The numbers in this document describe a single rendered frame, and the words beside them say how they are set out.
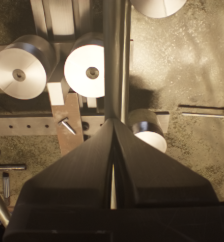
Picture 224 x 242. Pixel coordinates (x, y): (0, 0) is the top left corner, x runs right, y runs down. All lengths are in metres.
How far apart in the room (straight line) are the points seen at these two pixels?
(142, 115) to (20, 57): 0.14
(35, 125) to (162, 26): 0.20
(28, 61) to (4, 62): 0.02
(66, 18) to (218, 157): 0.34
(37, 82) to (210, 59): 0.22
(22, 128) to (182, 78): 0.23
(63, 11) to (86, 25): 0.03
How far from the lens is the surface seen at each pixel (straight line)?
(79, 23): 0.25
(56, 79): 0.20
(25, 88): 0.21
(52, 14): 0.25
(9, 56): 0.21
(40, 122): 0.29
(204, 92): 0.33
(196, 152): 0.40
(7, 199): 0.51
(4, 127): 0.32
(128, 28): 0.19
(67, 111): 0.23
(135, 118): 0.25
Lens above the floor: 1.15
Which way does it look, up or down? 54 degrees down
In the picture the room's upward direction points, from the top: 179 degrees clockwise
